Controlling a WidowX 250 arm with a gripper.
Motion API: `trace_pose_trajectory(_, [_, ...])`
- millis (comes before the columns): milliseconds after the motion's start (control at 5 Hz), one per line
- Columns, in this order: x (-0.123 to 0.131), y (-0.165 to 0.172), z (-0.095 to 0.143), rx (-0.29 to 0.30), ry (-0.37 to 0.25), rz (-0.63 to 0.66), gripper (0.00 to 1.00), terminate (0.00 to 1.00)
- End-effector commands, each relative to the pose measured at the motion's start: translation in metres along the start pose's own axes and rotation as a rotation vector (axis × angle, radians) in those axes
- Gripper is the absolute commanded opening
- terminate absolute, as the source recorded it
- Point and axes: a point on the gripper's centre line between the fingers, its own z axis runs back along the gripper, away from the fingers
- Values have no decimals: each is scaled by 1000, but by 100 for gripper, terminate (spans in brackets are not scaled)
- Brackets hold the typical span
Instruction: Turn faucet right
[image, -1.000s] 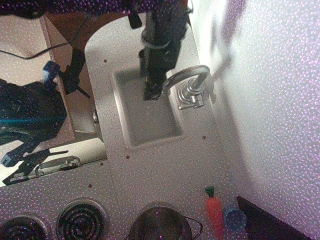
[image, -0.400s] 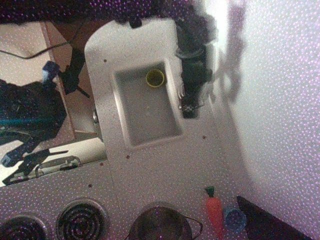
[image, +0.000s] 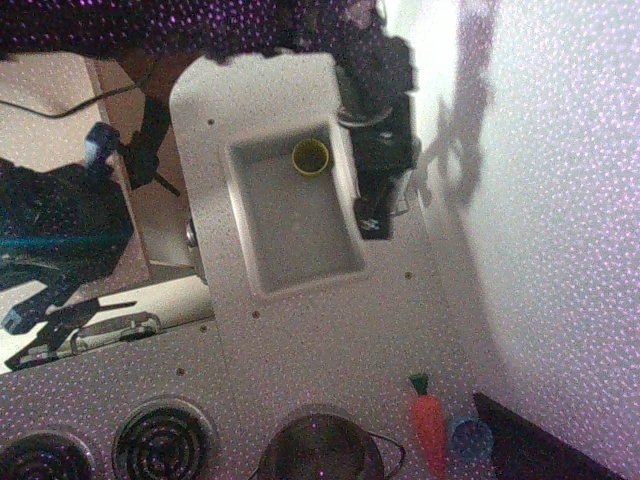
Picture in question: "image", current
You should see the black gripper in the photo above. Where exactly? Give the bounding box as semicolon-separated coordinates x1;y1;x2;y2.
344;94;419;241

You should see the silver faucet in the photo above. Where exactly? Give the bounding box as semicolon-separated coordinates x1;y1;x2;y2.
393;169;427;217

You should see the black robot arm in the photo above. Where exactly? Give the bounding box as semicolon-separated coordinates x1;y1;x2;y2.
1;1;414;133

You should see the grey toy sink basin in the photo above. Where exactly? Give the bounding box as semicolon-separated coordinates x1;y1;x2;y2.
223;121;366;299

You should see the yellow-green plastic cup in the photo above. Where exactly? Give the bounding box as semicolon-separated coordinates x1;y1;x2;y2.
291;139;330;178

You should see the orange toy carrot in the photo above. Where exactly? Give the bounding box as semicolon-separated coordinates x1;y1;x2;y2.
409;373;447;479

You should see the dark metal pot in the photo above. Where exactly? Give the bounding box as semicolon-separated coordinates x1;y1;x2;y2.
250;412;406;480

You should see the blue plastic cup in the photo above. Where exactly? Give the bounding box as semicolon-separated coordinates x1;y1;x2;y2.
446;414;495;464

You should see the black bag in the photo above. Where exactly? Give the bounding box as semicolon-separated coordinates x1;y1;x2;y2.
1;159;133;290

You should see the black spiral stove burner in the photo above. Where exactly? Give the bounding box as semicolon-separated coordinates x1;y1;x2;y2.
110;396;220;479

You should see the blue-tipped black clamp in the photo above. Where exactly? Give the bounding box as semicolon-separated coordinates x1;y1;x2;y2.
1;280;136;372

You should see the black spiral burner left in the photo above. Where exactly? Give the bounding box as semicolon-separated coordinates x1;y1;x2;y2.
1;430;95;480

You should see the black camera tripod clamp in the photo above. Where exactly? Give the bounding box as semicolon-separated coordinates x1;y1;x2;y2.
118;97;181;197

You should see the silver oven door handle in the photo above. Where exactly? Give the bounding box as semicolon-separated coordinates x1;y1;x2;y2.
69;312;163;355

